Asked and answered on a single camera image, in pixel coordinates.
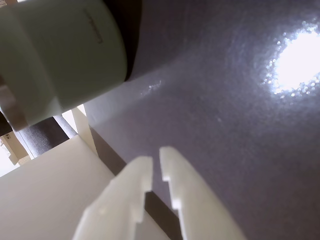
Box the white table leg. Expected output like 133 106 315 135
71 104 101 157

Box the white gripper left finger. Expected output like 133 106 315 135
71 156 154 240

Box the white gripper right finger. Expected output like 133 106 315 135
159 146 248 240

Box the white ceramic cup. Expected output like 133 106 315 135
0 0 129 132

